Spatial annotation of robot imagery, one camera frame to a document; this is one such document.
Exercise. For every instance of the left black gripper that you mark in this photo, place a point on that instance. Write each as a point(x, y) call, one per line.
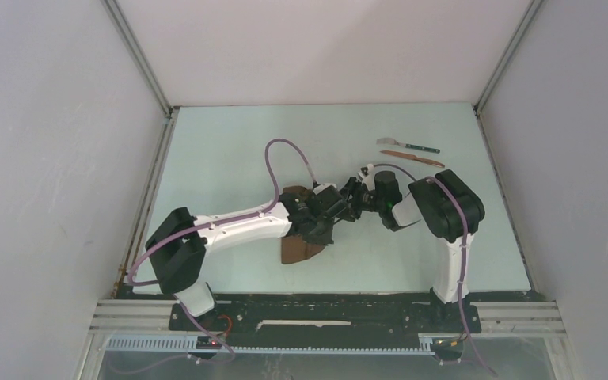
point(324, 238)

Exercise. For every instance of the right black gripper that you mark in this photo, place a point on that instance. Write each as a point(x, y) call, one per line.
point(355, 187)

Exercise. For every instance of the brown cloth napkin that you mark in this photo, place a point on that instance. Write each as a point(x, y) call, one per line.
point(293, 249)

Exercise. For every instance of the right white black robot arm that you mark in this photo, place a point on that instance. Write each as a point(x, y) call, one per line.
point(448, 207)

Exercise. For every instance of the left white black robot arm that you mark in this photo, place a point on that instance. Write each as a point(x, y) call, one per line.
point(178, 247)

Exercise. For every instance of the brown wooden knife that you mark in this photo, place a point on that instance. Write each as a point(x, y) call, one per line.
point(413, 158)

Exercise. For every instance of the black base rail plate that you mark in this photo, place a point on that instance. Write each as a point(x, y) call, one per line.
point(400, 320)

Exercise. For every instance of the grey cable duct strip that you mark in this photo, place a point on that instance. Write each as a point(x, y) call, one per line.
point(201, 344)

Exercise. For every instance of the aluminium frame profile front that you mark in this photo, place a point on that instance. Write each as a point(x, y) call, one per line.
point(120, 317)

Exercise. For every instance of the right aluminium corner post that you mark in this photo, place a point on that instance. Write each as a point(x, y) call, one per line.
point(512, 47)

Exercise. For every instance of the aluminium corner post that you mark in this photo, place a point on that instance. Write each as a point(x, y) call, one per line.
point(512, 47)
point(130, 40)

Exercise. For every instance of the left aluminium corner post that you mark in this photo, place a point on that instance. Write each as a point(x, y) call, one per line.
point(130, 40)

